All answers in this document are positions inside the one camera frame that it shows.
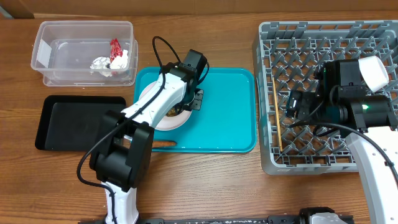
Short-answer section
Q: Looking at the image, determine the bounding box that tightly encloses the orange carrot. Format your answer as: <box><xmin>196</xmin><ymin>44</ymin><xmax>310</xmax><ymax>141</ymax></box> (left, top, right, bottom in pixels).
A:
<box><xmin>152</xmin><ymin>141</ymin><xmax>177</xmax><ymax>149</ymax></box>

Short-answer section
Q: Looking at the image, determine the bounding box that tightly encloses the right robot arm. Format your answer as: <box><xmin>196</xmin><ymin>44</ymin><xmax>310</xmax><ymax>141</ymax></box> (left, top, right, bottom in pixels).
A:
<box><xmin>285</xmin><ymin>56</ymin><xmax>397</xmax><ymax>223</ymax></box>

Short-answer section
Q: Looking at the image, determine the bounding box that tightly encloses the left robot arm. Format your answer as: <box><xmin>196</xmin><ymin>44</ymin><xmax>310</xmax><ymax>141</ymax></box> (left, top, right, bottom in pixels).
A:
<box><xmin>85</xmin><ymin>62</ymin><xmax>209</xmax><ymax>223</ymax></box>

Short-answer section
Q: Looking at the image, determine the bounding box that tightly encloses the teal serving tray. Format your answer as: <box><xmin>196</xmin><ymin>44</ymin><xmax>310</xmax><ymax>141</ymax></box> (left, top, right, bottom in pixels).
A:
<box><xmin>132</xmin><ymin>66</ymin><xmax>258</xmax><ymax>154</ymax></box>

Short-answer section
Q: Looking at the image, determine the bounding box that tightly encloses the grey dishwasher rack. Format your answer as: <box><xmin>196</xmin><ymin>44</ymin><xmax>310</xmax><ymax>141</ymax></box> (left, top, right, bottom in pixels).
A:
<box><xmin>253</xmin><ymin>21</ymin><xmax>397</xmax><ymax>175</ymax></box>

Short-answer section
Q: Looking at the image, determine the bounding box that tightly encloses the pink bowl with food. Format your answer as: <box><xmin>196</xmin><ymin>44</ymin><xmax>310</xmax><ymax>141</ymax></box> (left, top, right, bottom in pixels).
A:
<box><xmin>166</xmin><ymin>107</ymin><xmax>182</xmax><ymax>117</ymax></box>

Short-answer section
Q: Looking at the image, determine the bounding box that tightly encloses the red snack wrapper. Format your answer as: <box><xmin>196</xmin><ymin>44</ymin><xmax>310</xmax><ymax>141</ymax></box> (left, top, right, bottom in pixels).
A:
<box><xmin>109</xmin><ymin>39</ymin><xmax>123</xmax><ymax>62</ymax></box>

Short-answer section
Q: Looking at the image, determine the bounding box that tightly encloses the clear plastic storage bin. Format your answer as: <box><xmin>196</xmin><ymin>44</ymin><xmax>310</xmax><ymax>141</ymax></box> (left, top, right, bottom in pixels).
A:
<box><xmin>30</xmin><ymin>21</ymin><xmax>138</xmax><ymax>86</ymax></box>

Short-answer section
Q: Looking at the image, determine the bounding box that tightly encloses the white tissue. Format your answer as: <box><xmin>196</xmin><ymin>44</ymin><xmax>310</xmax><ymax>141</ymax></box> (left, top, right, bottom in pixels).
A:
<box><xmin>101</xmin><ymin>50</ymin><xmax>128</xmax><ymax>77</ymax></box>

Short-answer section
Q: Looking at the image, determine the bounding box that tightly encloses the black plastic tray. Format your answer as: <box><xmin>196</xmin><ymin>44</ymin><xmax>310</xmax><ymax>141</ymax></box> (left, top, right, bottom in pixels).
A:
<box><xmin>35</xmin><ymin>95</ymin><xmax>126</xmax><ymax>151</ymax></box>

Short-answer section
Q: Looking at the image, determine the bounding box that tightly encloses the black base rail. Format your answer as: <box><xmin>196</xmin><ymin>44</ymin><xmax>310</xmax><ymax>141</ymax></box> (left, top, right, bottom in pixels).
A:
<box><xmin>77</xmin><ymin>207</ymin><xmax>355</xmax><ymax>224</ymax></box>

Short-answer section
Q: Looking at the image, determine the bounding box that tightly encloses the white bowl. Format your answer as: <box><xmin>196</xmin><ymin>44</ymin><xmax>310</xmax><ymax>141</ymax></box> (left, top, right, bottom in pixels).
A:
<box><xmin>358</xmin><ymin>56</ymin><xmax>389</xmax><ymax>92</ymax></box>

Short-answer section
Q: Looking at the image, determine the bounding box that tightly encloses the wooden chopstick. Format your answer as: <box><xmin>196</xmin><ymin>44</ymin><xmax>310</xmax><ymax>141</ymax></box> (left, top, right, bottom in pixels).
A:
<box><xmin>271</xmin><ymin>77</ymin><xmax>283</xmax><ymax>153</ymax></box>

